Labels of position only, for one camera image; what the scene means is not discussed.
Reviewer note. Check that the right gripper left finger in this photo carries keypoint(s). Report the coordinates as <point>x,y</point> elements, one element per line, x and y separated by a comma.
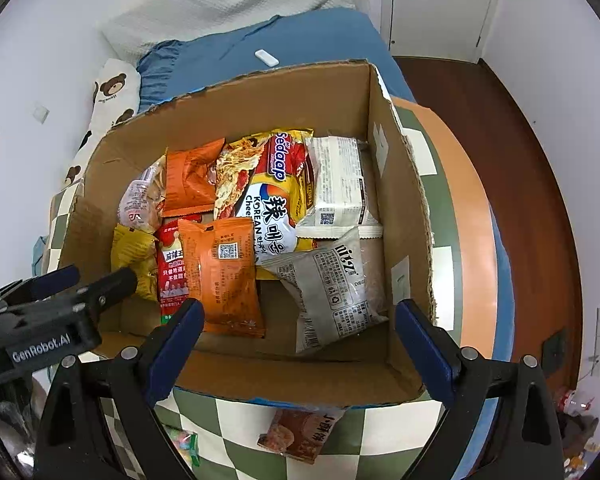
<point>74,441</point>

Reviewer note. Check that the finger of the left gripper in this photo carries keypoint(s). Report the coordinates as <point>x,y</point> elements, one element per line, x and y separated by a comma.
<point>101,295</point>
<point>40,287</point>

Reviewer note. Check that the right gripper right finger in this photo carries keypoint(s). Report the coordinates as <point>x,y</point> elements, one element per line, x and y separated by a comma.
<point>500,410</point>

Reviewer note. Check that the yellow snack packet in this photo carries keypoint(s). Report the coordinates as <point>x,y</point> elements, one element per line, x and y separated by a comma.
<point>136,250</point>

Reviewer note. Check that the red spicy strip packet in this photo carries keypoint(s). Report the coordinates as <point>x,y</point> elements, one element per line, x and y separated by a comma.
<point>171,278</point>

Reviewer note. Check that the colourful candy ball bag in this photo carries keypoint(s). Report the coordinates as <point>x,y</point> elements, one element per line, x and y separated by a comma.
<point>186,442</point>

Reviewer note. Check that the clear yellow-edged snack bag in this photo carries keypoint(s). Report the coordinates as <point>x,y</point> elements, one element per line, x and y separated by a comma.
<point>141,205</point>

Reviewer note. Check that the orange pinched snack packet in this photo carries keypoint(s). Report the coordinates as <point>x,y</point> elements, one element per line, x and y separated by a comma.
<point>190,180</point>

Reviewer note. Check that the brown walnut snack packet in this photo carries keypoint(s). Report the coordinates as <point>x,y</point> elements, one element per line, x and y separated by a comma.
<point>300,434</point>

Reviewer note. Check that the yellow red instant noodle packet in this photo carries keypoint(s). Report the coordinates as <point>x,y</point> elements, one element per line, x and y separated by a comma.
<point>268,178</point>

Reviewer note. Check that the silver grey snack packet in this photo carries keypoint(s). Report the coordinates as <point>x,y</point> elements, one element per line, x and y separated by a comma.
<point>339,289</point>

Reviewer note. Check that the white wafer biscuit packet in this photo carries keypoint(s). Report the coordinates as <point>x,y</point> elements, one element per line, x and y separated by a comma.
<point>341,197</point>

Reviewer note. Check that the clutter pile on floor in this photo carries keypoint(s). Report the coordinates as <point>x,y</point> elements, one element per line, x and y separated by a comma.
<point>577,424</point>

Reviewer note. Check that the green white checkered mat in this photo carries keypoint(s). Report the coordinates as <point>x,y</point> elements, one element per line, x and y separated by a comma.
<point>430,209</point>

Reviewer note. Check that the teddy bear print blanket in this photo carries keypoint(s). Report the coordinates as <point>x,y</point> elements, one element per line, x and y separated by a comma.
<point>116,99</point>

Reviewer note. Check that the cardboard milk box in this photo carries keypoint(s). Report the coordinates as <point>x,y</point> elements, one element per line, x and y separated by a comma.
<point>295,194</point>

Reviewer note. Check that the white remote on bed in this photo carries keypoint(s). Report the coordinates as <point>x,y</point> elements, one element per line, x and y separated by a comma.
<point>267,58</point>

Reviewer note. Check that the blue bed sheet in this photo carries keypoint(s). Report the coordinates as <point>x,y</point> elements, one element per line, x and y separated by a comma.
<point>280,45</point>

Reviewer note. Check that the grey white pillow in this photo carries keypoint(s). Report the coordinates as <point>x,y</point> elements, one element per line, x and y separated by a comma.
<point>135,31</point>

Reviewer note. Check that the white door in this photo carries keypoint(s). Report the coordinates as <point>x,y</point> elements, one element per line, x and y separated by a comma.
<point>449,29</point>

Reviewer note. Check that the wall light switch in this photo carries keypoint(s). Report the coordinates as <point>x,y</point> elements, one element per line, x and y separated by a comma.
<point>40,113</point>

